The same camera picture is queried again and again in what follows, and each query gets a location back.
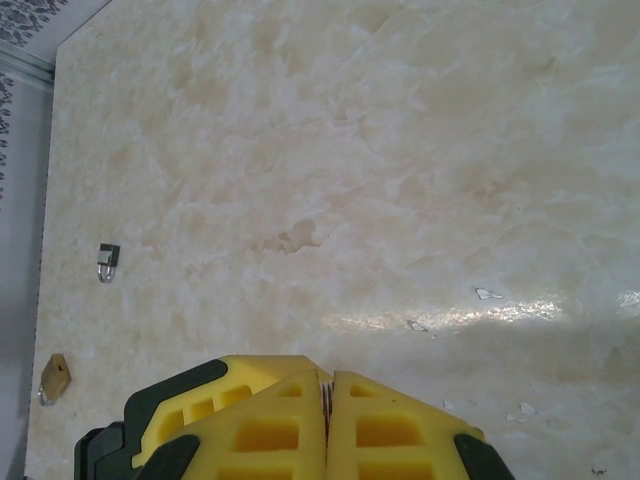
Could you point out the brass padlock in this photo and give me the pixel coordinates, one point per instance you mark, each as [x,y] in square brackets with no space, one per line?
[56,377]

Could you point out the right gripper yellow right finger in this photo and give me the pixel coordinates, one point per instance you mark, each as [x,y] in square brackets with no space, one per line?
[400,440]

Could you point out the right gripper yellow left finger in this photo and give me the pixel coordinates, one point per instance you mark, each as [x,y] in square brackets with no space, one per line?
[250,440]

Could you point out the aluminium frame post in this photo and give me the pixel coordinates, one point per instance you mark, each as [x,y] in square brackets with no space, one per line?
[25,62]

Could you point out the small black padlock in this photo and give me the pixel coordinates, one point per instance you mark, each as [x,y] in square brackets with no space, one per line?
[111,254]

